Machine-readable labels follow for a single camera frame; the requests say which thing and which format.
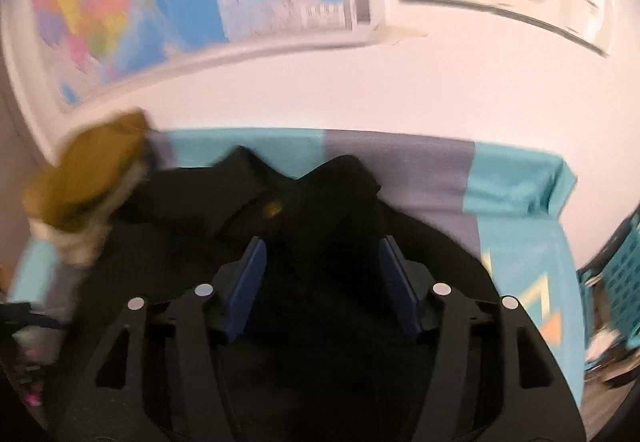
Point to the clear tape strip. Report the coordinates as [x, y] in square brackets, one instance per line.
[397, 33]

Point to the beige garment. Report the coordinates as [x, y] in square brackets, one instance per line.
[82, 242]

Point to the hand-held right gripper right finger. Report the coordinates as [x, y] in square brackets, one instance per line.
[397, 287]

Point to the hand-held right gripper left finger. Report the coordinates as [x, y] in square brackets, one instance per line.
[245, 287]

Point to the mustard garment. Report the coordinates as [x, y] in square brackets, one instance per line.
[90, 167]

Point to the white network wall plate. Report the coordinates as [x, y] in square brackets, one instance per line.
[592, 12]

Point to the teal grey printed bed sheet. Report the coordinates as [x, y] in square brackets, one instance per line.
[515, 202]

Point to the blue perforated plastic basket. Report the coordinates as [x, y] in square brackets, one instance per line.
[620, 277]

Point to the black garment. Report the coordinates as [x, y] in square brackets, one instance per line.
[310, 222]

